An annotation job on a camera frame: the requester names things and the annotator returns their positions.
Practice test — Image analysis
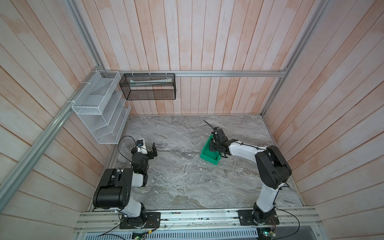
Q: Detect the black mesh basket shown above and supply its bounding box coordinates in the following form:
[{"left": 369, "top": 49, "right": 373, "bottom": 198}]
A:
[{"left": 119, "top": 73, "right": 177, "bottom": 101}]

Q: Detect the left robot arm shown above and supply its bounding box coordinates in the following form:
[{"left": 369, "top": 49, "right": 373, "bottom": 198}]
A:
[{"left": 93, "top": 139, "right": 158, "bottom": 228}]

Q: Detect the aluminium front rail frame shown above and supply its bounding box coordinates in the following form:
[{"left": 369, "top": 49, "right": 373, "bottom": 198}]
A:
[{"left": 72, "top": 207, "right": 329, "bottom": 240}]

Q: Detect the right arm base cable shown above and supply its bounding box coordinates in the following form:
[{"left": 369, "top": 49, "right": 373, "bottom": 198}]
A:
[{"left": 271, "top": 206, "right": 301, "bottom": 240}]

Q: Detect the white vent grille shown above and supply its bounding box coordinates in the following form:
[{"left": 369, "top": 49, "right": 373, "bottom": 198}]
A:
[{"left": 85, "top": 229, "right": 259, "bottom": 240}]

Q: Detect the horizontal aluminium wall rail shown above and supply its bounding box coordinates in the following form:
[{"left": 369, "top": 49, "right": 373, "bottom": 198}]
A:
[{"left": 118, "top": 70, "right": 287, "bottom": 78}]

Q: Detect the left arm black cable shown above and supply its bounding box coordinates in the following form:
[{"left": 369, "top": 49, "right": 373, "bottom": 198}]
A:
[{"left": 117, "top": 135, "right": 142, "bottom": 164}]

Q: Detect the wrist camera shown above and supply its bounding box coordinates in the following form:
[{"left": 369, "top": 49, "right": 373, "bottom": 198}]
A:
[
  {"left": 212, "top": 128, "right": 226, "bottom": 142},
  {"left": 136, "top": 139, "right": 146, "bottom": 150}
]

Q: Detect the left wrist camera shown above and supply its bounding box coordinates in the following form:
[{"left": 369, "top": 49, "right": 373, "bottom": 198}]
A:
[{"left": 136, "top": 139, "right": 146, "bottom": 150}]

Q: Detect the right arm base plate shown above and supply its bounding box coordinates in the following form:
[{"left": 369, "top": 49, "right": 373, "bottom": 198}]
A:
[{"left": 237, "top": 209, "right": 280, "bottom": 226}]

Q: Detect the white wire shelf rack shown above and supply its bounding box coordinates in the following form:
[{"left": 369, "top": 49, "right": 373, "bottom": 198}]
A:
[{"left": 72, "top": 71, "right": 131, "bottom": 145}]

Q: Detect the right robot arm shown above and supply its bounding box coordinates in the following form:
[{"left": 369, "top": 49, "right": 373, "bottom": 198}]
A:
[{"left": 209, "top": 127, "right": 292, "bottom": 226}]

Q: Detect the left wall aluminium rail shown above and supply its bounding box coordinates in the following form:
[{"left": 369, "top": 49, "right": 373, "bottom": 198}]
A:
[{"left": 1, "top": 65, "right": 103, "bottom": 212}]

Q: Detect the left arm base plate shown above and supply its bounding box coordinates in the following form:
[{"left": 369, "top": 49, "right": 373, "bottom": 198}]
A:
[{"left": 119, "top": 212, "right": 161, "bottom": 230}]

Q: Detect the green plastic bin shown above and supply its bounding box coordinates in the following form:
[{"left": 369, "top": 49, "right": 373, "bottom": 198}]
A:
[{"left": 200, "top": 136, "right": 222, "bottom": 165}]

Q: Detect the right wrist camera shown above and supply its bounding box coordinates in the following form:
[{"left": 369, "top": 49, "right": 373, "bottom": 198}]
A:
[{"left": 212, "top": 128, "right": 226, "bottom": 142}]

